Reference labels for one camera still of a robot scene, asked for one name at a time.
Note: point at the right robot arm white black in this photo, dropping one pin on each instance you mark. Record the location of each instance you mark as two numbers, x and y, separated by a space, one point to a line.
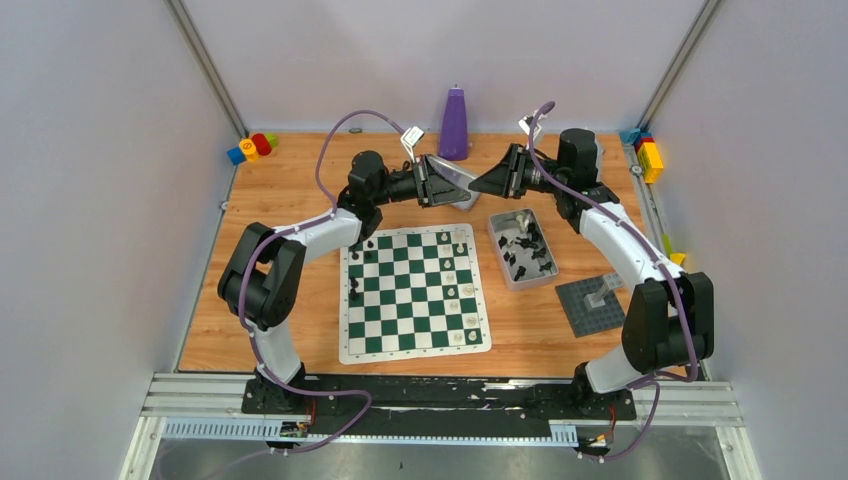
670 319

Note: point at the colourful block stack left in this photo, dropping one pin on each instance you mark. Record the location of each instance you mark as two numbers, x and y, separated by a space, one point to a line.
253 148

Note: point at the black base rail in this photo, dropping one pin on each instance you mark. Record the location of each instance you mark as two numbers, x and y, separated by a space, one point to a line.
437 406

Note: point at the metal tin lid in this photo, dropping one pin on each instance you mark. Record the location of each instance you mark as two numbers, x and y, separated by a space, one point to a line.
457 175

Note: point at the grey lego post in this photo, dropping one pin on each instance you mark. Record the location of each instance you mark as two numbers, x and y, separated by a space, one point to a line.
605 293

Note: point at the colourful block stack right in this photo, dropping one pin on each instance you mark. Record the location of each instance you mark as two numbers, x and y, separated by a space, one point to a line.
647 153

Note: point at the purple cone bottle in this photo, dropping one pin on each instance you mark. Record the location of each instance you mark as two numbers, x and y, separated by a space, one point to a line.
453 142

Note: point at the colourful block stack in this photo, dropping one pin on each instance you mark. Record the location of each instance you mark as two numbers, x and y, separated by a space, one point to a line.
253 148
647 153

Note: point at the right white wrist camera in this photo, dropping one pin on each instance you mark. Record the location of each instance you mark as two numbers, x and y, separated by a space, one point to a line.
532 126

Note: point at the grey lego baseplate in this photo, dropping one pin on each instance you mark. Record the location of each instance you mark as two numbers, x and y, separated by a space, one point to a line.
582 321

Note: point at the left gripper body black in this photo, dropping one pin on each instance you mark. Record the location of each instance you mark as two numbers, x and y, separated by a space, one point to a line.
424 183

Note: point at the black pawn on board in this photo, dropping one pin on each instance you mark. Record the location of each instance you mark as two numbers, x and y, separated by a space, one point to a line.
354 294

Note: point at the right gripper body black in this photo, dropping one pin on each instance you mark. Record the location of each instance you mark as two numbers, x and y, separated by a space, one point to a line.
529 174

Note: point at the green white chess mat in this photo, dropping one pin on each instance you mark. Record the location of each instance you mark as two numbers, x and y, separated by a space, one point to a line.
402 312

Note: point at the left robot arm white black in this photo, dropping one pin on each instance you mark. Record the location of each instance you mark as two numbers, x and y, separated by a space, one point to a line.
261 280

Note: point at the metal tin box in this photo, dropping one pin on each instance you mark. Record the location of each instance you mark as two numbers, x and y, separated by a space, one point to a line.
525 258

